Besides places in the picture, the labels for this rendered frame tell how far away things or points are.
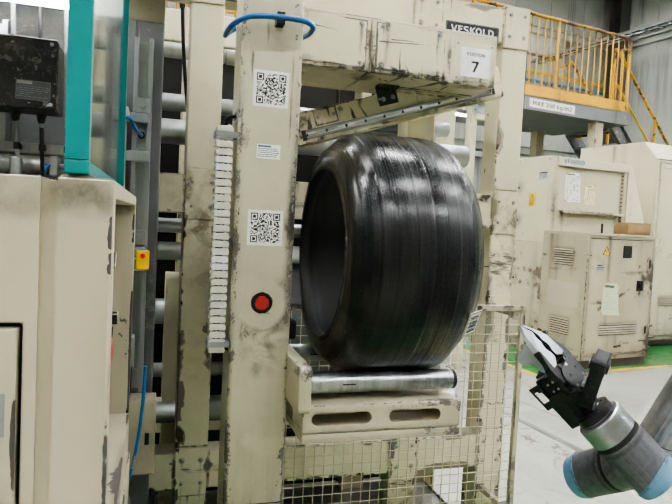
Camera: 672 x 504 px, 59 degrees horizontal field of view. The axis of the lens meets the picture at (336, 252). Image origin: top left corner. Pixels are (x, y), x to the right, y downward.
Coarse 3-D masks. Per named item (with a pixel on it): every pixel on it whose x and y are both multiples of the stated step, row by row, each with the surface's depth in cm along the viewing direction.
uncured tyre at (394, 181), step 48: (336, 144) 135; (384, 144) 127; (432, 144) 133; (336, 192) 162; (384, 192) 117; (432, 192) 120; (336, 240) 167; (384, 240) 115; (432, 240) 117; (480, 240) 123; (336, 288) 166; (384, 288) 115; (432, 288) 118; (480, 288) 125; (336, 336) 126; (384, 336) 120; (432, 336) 123
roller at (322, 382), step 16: (448, 368) 135; (320, 384) 124; (336, 384) 125; (352, 384) 126; (368, 384) 127; (384, 384) 128; (400, 384) 130; (416, 384) 131; (432, 384) 132; (448, 384) 133
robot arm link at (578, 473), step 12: (576, 456) 122; (588, 456) 118; (564, 468) 123; (576, 468) 120; (588, 468) 117; (600, 468) 114; (576, 480) 120; (588, 480) 117; (600, 480) 115; (576, 492) 121; (588, 492) 119; (600, 492) 117; (612, 492) 115
